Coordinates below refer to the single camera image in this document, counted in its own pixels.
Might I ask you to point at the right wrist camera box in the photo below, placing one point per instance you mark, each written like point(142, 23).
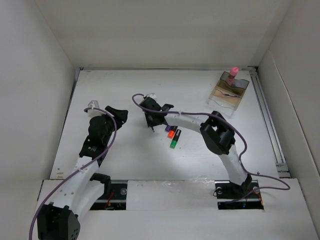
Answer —
point(151, 95)

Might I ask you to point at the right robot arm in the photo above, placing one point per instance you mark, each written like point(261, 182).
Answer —
point(217, 133)

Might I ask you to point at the aluminium rail right side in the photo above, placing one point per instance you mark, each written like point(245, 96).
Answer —
point(266, 115)

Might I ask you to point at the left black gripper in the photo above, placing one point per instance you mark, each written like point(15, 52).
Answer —
point(120, 115)

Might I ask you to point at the orange cap black highlighter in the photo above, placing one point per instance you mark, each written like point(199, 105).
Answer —
point(172, 132)

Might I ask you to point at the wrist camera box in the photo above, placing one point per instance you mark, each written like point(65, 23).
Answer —
point(92, 112)
point(151, 95)

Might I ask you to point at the green cap black highlighter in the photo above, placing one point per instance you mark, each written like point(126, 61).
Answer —
point(175, 138)

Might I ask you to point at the purple cap black highlighter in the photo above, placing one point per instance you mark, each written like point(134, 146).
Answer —
point(167, 128)

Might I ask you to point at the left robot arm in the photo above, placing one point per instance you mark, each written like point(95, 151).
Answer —
point(58, 216)

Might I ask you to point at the clear paperclip jar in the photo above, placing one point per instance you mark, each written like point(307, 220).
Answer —
point(233, 85)

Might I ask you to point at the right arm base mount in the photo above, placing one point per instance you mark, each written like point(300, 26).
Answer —
point(230, 196)

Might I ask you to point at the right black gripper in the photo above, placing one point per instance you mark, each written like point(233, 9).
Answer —
point(151, 123)

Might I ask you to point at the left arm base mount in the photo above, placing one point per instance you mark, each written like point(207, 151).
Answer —
point(115, 201)

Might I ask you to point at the pink capped marker tube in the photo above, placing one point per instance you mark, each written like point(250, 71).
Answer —
point(232, 74)

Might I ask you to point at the dark blue pen refill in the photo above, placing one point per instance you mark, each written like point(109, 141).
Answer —
point(237, 96)

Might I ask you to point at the tiered clear desk organizer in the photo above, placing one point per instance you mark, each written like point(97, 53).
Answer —
point(227, 106)

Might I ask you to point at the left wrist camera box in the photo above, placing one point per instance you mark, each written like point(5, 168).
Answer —
point(92, 112)

